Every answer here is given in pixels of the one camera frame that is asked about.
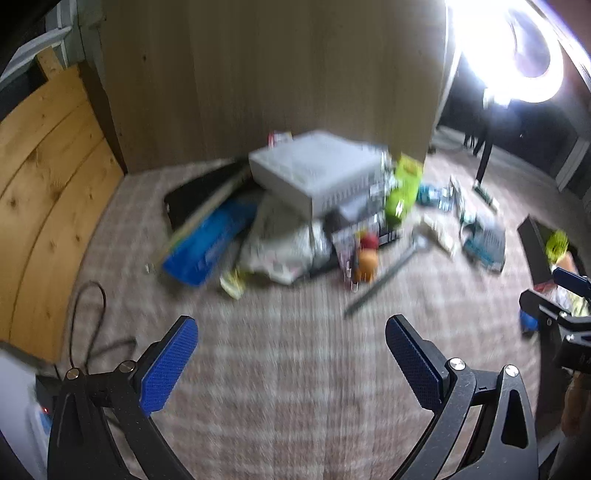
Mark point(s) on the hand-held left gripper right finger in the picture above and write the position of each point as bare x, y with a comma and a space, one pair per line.
415, 364

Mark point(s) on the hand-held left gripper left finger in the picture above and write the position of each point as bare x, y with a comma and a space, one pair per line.
168, 364

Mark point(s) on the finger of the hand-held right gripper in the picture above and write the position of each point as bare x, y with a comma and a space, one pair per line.
572, 279
538, 302

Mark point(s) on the black tray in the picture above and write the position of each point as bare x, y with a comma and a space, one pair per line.
533, 244

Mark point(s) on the green snack packet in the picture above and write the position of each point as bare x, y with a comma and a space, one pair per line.
401, 194

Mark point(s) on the white cardboard box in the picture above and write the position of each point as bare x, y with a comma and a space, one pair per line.
314, 170

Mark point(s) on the person's right forearm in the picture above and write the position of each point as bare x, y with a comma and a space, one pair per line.
577, 406

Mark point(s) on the green pleated fan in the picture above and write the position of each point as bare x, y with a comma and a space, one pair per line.
556, 242

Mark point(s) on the grey fabric pouch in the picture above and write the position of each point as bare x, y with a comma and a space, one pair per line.
485, 242

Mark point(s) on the long metal spoon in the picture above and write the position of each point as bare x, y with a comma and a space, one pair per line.
383, 281

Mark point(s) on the small yellow packet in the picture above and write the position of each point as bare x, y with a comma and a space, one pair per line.
233, 284

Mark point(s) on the orange toy figure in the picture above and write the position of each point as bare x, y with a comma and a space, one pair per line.
367, 265

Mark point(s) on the wooden clothes peg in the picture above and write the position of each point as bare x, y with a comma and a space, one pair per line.
438, 235

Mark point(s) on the blue plastic packet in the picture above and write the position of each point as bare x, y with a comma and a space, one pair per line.
207, 244

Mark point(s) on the blue plastic clothes peg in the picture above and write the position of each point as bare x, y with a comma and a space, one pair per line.
429, 194

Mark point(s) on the white appliance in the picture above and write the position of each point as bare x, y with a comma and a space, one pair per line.
18, 415

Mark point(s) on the dark printed box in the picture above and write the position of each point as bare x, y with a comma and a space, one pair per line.
355, 217

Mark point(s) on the yellow wooden ruler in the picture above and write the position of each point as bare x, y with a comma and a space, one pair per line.
207, 207

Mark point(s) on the white plastic bag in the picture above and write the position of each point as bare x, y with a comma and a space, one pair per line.
277, 240

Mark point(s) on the black flat board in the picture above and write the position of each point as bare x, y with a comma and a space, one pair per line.
194, 196

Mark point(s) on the pine wood panel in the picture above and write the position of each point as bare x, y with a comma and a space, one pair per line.
46, 184

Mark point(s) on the beige wooden cabinet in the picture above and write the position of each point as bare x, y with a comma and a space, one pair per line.
277, 69

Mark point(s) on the white window frame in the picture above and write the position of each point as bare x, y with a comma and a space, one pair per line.
570, 166

